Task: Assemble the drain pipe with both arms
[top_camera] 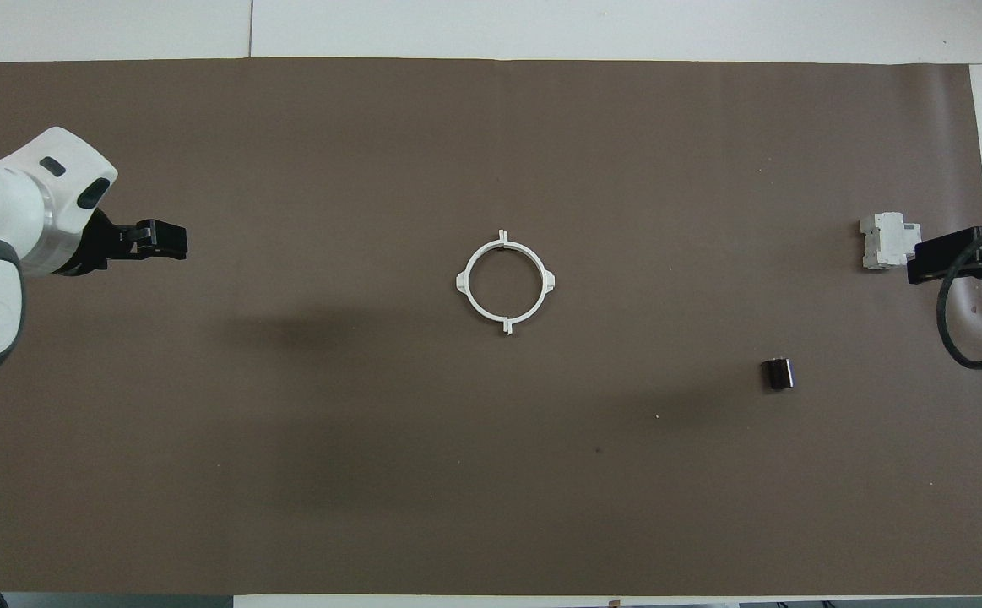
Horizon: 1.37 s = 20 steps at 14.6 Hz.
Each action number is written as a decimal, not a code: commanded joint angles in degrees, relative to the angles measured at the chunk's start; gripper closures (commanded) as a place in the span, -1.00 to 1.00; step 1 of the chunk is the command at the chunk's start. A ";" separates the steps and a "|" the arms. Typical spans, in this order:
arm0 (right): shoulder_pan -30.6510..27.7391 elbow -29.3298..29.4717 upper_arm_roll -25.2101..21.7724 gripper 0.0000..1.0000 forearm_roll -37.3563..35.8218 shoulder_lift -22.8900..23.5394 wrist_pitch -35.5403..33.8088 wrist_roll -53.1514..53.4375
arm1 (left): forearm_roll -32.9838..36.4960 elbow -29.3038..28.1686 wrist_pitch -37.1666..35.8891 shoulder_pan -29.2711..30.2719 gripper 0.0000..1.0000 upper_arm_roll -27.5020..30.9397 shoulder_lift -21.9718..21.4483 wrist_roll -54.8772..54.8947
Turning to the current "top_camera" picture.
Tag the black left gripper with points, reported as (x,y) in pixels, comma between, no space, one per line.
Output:
(102,245)

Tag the white half pipe clamp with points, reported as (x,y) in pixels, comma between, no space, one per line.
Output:
(539,295)
(468,295)

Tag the grey circuit breaker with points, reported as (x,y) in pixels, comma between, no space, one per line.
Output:
(879,241)

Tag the small dark brown cylinder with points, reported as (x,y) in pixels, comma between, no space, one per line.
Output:
(778,375)

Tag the brown table mat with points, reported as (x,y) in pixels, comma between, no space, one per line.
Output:
(457,464)

